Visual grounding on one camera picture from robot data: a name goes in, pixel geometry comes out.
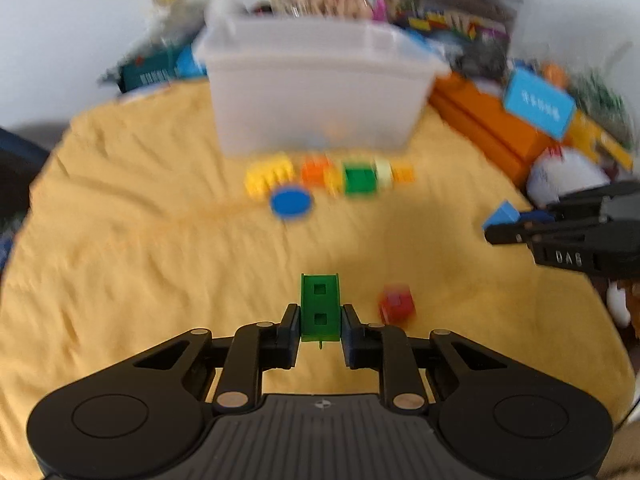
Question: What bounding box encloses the clear plastic toy box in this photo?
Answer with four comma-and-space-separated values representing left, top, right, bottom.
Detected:
375, 0, 523, 61

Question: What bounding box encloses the white plastic bag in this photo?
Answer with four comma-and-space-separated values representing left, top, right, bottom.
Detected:
142, 0, 211, 46

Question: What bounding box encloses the blue round toy piece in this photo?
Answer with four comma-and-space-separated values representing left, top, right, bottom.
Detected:
270, 186, 313, 222

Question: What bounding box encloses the white brown plush toy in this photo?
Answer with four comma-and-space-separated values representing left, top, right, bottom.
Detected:
606, 280, 640, 341

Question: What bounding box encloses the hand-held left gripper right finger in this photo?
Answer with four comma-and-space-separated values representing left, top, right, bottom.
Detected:
341, 304, 506, 416

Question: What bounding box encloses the dark green pack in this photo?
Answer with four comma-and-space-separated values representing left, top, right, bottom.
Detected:
117, 47, 193, 93

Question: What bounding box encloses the yellow cloth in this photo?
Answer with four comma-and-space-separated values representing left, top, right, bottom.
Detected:
0, 80, 636, 480

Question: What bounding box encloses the orange toy block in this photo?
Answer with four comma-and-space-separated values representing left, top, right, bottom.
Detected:
301, 156, 333, 188

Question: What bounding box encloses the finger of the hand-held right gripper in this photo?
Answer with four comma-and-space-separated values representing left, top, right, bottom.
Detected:
520, 182, 640, 224
485, 220, 606, 247

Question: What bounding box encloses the dark blue bag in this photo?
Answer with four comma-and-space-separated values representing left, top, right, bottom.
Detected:
0, 127, 51, 211

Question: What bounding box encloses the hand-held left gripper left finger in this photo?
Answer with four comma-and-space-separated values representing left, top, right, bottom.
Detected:
132, 304, 302, 416

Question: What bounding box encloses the small red toy block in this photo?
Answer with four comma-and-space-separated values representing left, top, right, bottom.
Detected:
378, 285, 417, 325

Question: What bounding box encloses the white plastic bin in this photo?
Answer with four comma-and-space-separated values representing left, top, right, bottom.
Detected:
195, 12, 451, 158

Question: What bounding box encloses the yellow box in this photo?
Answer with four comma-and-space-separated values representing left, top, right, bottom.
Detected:
570, 110, 636, 171

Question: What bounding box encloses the white wet wipes pack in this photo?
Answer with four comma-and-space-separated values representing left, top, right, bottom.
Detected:
525, 147, 611, 206

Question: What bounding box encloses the light blue card box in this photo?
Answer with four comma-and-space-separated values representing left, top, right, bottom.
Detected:
502, 67, 576, 141

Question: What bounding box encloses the orange box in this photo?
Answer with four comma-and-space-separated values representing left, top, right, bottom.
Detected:
430, 72, 556, 186

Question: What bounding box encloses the yellow toy block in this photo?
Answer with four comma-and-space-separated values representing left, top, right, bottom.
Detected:
245, 157, 296, 198

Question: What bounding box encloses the light blue toy block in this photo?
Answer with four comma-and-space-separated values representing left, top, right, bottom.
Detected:
482, 200, 521, 233

